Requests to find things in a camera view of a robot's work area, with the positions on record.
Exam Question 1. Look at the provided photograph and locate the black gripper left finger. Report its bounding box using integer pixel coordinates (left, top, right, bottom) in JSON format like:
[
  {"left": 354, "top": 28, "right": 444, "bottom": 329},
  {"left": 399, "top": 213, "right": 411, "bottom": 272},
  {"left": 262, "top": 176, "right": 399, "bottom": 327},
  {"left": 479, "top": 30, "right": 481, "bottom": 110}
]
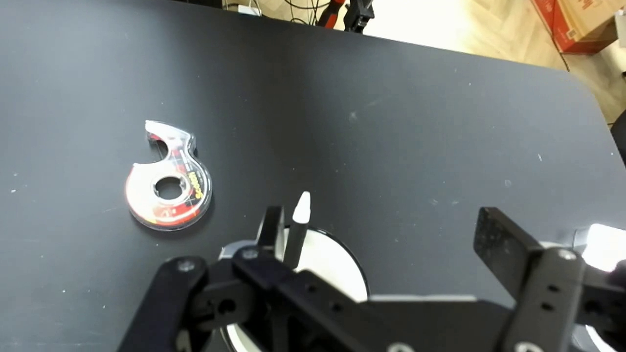
[{"left": 115, "top": 204, "right": 290, "bottom": 352}]

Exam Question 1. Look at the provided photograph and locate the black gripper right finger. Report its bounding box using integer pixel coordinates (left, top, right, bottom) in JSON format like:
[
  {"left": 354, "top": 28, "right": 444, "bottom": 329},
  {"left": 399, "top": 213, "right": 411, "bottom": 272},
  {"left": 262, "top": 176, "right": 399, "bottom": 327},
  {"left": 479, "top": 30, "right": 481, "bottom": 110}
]
[{"left": 471, "top": 206, "right": 626, "bottom": 352}]

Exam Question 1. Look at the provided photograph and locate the yellow cup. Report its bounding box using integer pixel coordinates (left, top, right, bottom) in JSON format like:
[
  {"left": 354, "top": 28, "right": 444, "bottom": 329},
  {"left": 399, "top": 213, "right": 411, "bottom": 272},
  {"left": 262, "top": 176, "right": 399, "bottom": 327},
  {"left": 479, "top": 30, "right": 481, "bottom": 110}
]
[{"left": 217, "top": 223, "right": 372, "bottom": 352}]

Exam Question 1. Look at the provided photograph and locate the red clear tape dispenser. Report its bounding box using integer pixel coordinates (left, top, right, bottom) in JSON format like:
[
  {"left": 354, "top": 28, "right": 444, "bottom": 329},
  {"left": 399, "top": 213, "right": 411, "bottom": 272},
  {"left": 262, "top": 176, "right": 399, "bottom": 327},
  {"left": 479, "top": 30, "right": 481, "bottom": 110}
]
[{"left": 123, "top": 118, "right": 215, "bottom": 235}]

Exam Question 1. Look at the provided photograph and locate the red cardboard box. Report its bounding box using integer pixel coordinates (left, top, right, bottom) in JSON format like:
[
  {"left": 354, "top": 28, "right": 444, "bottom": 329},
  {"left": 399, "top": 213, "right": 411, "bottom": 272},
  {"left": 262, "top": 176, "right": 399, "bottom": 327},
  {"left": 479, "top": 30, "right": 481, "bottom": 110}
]
[{"left": 530, "top": 0, "right": 626, "bottom": 57}]

